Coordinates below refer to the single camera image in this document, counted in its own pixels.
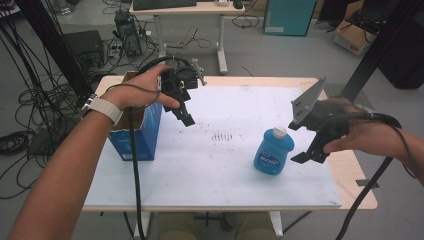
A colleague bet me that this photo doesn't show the thick black right gripper cable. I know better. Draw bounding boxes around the thick black right gripper cable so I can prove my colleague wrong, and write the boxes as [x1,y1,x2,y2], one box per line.
[334,111,403,240]

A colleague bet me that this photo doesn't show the desk with white legs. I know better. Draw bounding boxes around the desk with white legs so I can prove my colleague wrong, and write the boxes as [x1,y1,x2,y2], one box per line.
[129,0,246,75]

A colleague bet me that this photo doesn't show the black keyboard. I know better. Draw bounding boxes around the black keyboard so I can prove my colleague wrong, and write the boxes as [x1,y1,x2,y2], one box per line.
[132,0,198,12]

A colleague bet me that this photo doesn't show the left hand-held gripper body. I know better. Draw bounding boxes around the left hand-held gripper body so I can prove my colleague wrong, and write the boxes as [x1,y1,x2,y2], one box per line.
[159,58,208,113]

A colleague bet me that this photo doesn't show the black equipment box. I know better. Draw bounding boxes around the black equipment box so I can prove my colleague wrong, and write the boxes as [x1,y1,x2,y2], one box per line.
[63,29,105,70]

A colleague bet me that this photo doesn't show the white table sheet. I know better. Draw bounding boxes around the white table sheet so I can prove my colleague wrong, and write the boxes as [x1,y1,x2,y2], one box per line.
[84,84,343,208]

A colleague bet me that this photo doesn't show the large black case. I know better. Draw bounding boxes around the large black case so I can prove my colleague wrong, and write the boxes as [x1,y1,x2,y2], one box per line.
[378,13,424,90]

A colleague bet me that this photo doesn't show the person's khaki trousers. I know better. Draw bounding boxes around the person's khaki trousers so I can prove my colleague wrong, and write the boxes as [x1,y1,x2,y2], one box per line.
[156,212,278,240]

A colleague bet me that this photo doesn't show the wristwatch with white band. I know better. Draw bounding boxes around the wristwatch with white band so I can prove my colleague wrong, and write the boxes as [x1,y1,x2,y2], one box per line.
[79,93,124,126]

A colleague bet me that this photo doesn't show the person's right hand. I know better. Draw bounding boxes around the person's right hand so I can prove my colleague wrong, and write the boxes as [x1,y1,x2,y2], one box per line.
[320,97,407,161]

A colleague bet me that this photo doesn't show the blue cardboard box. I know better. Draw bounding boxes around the blue cardboard box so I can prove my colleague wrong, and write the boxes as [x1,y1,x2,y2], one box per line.
[108,71,164,162]

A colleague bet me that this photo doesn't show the gray floor mat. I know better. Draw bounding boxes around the gray floor mat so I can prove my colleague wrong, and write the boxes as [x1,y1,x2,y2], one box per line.
[324,83,376,113]

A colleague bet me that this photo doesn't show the bundle of black floor cables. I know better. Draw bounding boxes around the bundle of black floor cables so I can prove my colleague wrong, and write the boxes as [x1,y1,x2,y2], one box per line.
[0,19,86,201]

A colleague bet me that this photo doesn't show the person's left hand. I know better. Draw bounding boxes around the person's left hand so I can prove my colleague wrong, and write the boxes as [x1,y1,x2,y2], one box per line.
[99,64,181,112]

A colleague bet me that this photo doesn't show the thick black left gripper cable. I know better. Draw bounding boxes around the thick black left gripper cable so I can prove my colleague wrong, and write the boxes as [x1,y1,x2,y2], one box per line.
[128,55,193,240]

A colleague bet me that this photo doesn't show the teal cabinet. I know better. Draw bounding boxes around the teal cabinet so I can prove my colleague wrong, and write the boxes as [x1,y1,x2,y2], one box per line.
[263,0,318,37]

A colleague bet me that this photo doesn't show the white table leg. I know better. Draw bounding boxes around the white table leg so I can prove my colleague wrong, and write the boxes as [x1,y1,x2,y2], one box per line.
[133,211,153,240]
[269,211,285,237]

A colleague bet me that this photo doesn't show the gray tape piece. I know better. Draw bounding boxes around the gray tape piece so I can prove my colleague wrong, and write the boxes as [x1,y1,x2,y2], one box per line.
[355,178,380,189]

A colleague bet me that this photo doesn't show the black metal stand pole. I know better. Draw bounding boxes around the black metal stand pole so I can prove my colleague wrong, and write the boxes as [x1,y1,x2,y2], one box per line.
[14,0,95,98]
[339,0,424,102]

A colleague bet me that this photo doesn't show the brown cardboard box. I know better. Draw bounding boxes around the brown cardboard box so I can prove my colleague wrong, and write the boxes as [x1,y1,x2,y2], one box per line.
[333,1,378,56]

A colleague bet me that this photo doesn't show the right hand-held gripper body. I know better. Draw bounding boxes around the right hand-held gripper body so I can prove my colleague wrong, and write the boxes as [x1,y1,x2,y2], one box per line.
[287,76,352,142]

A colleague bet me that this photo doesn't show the black computer tower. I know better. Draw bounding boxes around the black computer tower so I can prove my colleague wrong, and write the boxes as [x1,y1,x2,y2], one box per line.
[114,9,143,57]

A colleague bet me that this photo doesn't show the thin gray cable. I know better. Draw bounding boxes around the thin gray cable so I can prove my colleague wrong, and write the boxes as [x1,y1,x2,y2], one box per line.
[104,82,162,108]

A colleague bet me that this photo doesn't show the blue bottle with white cap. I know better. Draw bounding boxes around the blue bottle with white cap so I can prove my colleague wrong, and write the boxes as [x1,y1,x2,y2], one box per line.
[253,125,296,177]

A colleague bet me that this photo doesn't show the thick black gripper cable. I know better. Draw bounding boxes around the thick black gripper cable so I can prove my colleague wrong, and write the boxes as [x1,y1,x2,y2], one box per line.
[334,111,403,240]
[128,55,193,240]

